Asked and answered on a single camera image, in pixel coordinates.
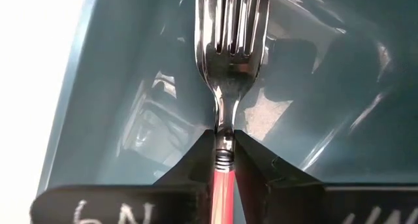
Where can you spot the teal plastic bin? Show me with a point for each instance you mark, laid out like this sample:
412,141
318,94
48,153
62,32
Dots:
147,87

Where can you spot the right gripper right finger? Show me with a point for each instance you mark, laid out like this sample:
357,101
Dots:
294,201

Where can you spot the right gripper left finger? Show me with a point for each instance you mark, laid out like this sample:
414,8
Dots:
130,204

